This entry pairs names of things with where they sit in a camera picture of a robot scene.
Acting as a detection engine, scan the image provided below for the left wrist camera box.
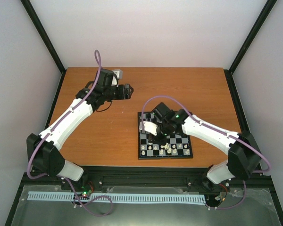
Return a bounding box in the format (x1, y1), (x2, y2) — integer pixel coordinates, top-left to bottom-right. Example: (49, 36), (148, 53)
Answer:
(112, 69), (123, 80)

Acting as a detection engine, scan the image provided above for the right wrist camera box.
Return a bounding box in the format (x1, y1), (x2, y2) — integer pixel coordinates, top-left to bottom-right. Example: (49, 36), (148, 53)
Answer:
(140, 121), (158, 136)

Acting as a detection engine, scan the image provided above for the black aluminium frame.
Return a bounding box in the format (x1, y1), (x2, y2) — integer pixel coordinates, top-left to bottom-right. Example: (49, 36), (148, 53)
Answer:
(5, 0), (283, 226)

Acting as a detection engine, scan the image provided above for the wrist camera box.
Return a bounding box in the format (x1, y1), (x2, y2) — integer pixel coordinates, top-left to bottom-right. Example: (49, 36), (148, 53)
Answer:
(112, 69), (123, 80)
(140, 121), (158, 136)

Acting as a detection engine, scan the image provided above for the light blue slotted cable duct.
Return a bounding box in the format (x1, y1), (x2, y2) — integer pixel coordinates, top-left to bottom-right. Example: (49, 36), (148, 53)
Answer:
(27, 191), (206, 205)

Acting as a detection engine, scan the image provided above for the black white chessboard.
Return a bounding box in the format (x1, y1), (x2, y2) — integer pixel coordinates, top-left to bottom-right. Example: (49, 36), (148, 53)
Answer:
(137, 112), (193, 160)

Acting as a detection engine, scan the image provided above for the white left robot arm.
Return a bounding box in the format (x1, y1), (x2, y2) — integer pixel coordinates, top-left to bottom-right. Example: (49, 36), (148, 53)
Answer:
(26, 68), (133, 190)

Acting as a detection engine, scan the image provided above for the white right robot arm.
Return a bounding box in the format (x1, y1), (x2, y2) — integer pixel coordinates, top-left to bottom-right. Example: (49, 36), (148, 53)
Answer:
(151, 102), (262, 191)

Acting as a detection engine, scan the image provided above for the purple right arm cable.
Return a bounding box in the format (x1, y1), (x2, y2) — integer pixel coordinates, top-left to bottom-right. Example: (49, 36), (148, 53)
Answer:
(141, 95), (272, 210)

